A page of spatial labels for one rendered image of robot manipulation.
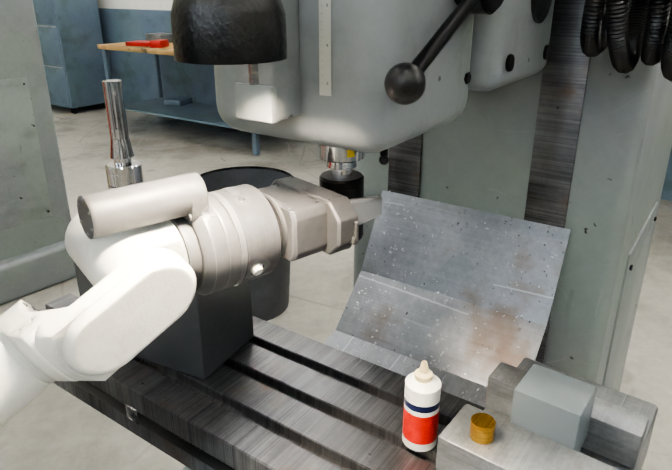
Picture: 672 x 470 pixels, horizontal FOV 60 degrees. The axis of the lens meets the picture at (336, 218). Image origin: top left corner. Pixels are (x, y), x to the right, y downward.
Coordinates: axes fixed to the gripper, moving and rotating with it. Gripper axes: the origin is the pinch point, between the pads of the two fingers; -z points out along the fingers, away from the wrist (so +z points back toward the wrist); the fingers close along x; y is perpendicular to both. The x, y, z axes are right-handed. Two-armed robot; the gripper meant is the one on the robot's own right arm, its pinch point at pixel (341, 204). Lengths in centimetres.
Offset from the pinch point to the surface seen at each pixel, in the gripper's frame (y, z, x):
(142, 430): 34.1, 17.2, 20.6
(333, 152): -6.3, 2.1, -1.1
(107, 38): 37, -241, 723
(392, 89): -14.7, 8.4, -14.9
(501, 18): -18.7, -13.3, -8.4
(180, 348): 23.7, 10.8, 20.2
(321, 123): -10.8, 7.7, -6.2
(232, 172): 62, -101, 196
